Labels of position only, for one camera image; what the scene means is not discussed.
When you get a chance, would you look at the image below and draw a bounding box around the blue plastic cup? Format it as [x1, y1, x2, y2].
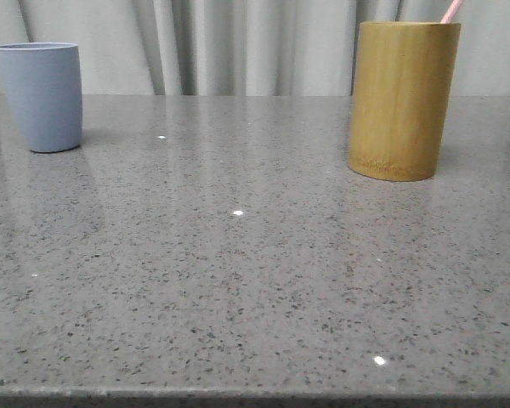
[0, 42, 82, 153]

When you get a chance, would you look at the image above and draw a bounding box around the pink chopstick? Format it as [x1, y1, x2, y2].
[439, 0, 464, 24]

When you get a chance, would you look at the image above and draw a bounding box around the bamboo wooden cup holder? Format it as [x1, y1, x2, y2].
[348, 21, 461, 181]

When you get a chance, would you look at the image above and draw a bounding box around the grey pleated curtain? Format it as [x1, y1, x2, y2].
[0, 0, 510, 97]

